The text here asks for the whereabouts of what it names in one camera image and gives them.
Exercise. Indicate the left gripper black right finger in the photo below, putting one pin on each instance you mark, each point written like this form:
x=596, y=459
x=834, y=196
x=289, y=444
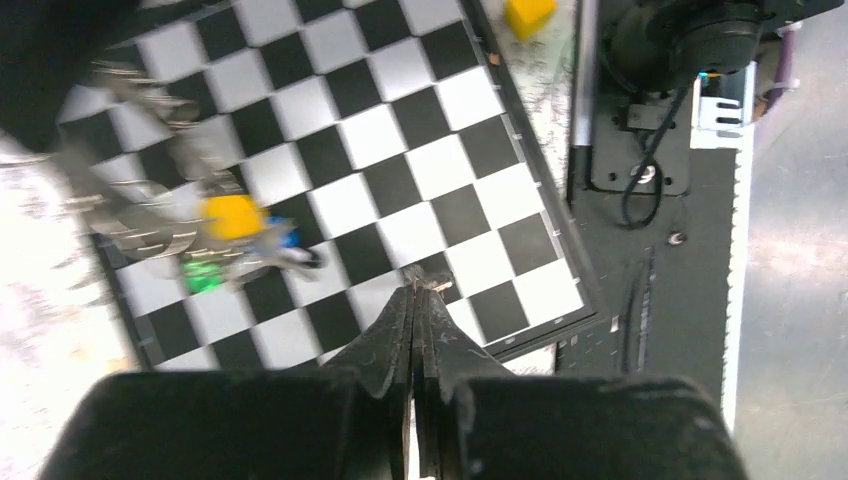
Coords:
x=477, y=419

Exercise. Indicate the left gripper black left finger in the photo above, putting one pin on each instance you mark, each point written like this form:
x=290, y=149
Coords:
x=345, y=419

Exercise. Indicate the blue key tag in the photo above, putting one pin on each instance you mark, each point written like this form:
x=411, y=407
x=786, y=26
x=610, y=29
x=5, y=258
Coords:
x=281, y=236

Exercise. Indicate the green key tag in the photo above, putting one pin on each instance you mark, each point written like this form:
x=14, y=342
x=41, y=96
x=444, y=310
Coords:
x=201, y=276

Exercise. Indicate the yellow key tag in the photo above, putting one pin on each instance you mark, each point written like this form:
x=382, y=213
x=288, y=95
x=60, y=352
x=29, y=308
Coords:
x=232, y=217

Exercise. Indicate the metal keyring disc with rings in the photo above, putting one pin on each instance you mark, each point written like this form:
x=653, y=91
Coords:
x=133, y=213

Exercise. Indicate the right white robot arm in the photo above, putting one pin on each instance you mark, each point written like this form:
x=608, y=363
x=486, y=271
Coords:
x=654, y=46

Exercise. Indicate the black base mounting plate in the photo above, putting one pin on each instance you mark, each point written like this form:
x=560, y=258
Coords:
x=654, y=216

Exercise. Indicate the black white chessboard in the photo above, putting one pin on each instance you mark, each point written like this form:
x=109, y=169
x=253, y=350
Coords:
x=382, y=129

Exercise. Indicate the floral patterned table mat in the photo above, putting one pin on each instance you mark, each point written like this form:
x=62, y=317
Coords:
x=58, y=333

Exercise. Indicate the small yellow cube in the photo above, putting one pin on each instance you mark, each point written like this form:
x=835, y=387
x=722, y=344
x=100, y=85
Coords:
x=525, y=18

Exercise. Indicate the white slotted cable duct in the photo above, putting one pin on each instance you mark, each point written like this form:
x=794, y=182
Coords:
x=725, y=124

